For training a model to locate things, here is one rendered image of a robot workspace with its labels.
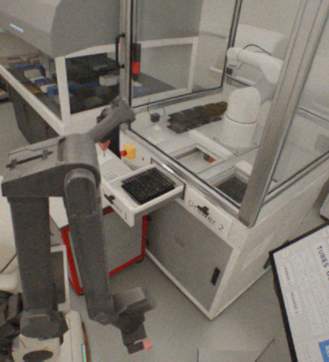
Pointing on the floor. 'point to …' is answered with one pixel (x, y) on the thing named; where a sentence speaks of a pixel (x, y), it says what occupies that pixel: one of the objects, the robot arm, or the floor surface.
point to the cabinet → (213, 251)
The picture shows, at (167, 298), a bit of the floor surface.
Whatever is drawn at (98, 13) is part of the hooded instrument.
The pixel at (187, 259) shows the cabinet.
